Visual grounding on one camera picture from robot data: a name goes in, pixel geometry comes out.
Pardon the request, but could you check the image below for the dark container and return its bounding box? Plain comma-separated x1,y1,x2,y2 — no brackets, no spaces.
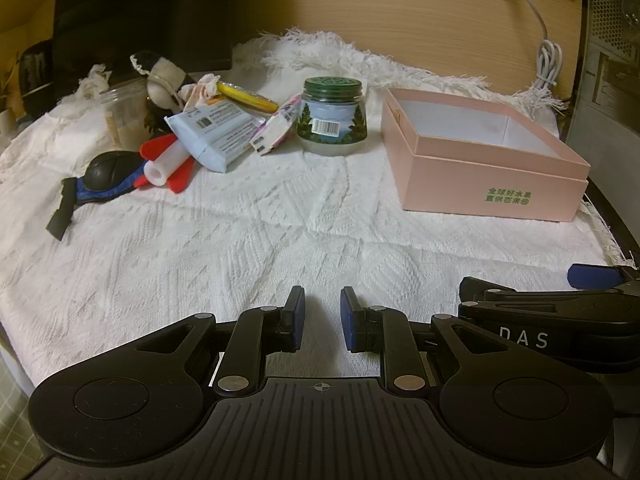
17,40,56,111

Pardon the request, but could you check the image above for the green lid jar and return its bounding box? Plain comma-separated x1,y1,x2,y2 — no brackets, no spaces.
296,76,368,156

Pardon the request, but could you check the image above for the blue black padded guard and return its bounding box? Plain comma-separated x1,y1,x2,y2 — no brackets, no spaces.
46,150,147,242

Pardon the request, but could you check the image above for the green grid mat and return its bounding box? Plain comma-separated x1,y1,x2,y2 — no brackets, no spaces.
0,355,31,480

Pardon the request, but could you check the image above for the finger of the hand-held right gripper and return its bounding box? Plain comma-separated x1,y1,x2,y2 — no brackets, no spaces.
459,276,640,307
566,263,640,291

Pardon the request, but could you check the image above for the blue white wipes packet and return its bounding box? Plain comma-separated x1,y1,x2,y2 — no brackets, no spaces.
164,99,266,173

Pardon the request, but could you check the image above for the white cable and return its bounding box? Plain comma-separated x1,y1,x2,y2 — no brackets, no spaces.
502,0,563,91

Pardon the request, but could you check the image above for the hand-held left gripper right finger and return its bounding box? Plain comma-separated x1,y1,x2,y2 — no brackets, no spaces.
340,286,506,397

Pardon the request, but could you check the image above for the black monitor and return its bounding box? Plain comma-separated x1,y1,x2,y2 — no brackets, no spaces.
52,0,233,83

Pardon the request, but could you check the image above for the pink cardboard box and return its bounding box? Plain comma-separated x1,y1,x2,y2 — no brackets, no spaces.
380,86,592,223

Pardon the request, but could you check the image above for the pink white small packet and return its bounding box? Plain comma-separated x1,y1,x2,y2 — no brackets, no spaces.
248,95,303,155

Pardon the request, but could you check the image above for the red white rocket toy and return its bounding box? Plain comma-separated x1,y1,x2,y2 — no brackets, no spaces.
136,132,196,195

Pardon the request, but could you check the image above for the grey computer case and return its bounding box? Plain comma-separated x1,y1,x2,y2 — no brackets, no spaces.
560,0,640,156

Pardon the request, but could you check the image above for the black white plush toy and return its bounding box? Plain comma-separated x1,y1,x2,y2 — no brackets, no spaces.
129,49,195,111

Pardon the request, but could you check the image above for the yellow packet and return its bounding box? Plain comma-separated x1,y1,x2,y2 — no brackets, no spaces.
216,80,279,113

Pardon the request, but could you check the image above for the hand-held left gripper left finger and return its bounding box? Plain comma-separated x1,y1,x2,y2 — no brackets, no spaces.
135,286,307,398

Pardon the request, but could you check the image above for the crumpled white tissue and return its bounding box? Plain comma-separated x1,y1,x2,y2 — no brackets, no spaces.
75,62,113,103

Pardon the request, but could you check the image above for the clear plastic wrapper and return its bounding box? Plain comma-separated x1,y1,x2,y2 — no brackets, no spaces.
181,73,222,110

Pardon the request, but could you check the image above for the clear plastic jar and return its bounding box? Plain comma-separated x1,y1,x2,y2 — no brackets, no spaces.
102,82,151,152

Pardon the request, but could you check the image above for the white textured fringed blanket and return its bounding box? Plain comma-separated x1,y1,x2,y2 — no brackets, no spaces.
0,27,636,386

